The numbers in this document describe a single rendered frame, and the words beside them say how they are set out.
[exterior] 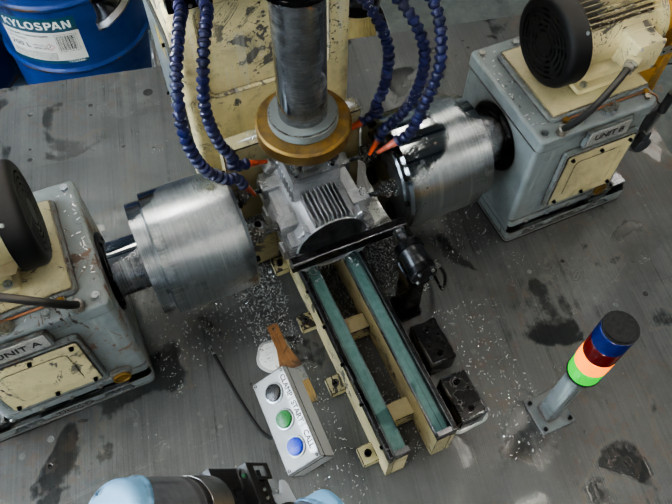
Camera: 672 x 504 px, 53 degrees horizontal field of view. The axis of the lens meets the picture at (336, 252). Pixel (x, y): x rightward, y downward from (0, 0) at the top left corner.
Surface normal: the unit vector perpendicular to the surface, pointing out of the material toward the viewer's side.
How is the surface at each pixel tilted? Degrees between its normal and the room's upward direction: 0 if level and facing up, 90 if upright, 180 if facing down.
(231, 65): 90
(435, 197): 73
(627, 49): 90
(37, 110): 0
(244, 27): 90
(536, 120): 0
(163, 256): 36
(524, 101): 0
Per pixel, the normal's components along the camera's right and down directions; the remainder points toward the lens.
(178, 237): 0.19, -0.09
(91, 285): 0.00, -0.52
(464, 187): 0.39, 0.60
